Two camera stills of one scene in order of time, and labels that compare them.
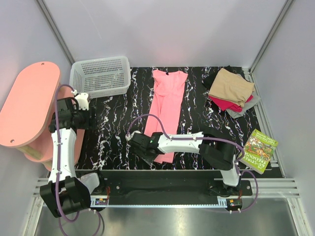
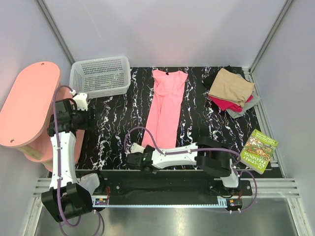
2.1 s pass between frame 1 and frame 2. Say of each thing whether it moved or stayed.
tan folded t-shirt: stayed
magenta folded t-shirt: stayed
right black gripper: moved
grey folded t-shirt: stayed
